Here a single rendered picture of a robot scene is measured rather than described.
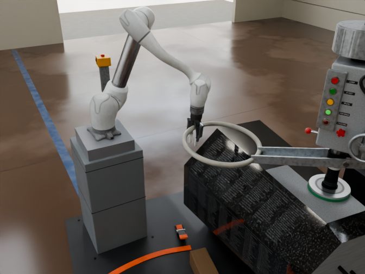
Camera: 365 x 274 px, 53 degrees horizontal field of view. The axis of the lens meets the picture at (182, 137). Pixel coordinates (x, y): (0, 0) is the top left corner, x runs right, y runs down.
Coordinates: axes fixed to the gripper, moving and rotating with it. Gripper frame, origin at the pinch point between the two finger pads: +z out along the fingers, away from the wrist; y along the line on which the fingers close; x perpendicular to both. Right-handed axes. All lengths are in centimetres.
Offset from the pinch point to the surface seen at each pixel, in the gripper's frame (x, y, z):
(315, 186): 10, 81, -8
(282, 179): 6, 64, -3
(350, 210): 8, 102, -7
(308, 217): -8, 89, -2
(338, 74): 1, 78, -73
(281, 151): 14, 56, -15
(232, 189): -4.2, 39.3, 14.4
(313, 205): -1, 87, -5
